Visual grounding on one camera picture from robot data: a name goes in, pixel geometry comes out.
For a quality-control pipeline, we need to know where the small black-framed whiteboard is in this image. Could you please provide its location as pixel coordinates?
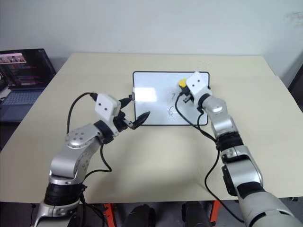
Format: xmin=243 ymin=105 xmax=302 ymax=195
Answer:
xmin=129 ymin=70 xmax=212 ymax=126

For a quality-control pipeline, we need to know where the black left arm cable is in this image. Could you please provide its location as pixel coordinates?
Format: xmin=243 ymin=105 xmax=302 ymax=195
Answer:
xmin=67 ymin=92 xmax=112 ymax=227

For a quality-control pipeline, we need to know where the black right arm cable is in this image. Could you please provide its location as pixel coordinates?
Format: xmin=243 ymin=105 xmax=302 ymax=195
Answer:
xmin=175 ymin=93 xmax=245 ymax=223

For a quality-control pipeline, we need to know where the open dark laptop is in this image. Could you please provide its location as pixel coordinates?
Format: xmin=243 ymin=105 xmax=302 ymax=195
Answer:
xmin=0 ymin=48 xmax=57 ymax=122

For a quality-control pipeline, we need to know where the dark rounded shape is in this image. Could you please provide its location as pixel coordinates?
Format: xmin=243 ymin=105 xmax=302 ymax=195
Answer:
xmin=125 ymin=204 xmax=157 ymax=227
xmin=184 ymin=201 xmax=212 ymax=227

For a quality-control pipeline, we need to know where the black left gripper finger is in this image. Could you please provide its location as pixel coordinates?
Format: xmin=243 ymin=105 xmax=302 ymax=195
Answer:
xmin=119 ymin=96 xmax=132 ymax=112
xmin=131 ymin=111 xmax=151 ymax=130

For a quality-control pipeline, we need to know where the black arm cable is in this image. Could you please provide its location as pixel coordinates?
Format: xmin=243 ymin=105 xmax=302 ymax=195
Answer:
xmin=175 ymin=93 xmax=245 ymax=223
xmin=67 ymin=92 xmax=112 ymax=227

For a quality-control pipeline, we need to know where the orange table leg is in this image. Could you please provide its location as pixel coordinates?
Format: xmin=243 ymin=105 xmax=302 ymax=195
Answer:
xmin=104 ymin=203 xmax=117 ymax=227
xmin=211 ymin=200 xmax=222 ymax=223

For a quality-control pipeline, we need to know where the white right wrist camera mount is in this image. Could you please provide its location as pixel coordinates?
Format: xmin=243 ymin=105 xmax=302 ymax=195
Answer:
xmin=185 ymin=71 xmax=209 ymax=98

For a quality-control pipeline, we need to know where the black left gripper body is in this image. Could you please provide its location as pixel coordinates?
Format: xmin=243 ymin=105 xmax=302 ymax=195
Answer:
xmin=113 ymin=110 xmax=133 ymax=132

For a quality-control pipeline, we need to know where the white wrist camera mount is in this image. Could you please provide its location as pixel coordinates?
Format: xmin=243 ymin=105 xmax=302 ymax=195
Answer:
xmin=185 ymin=71 xmax=209 ymax=98
xmin=95 ymin=93 xmax=121 ymax=137

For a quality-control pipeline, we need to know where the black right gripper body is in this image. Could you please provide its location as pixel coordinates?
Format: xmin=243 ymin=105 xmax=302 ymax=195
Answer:
xmin=180 ymin=85 xmax=194 ymax=103

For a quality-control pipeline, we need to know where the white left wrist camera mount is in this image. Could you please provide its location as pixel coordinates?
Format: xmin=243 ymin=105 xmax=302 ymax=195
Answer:
xmin=95 ymin=93 xmax=121 ymax=137

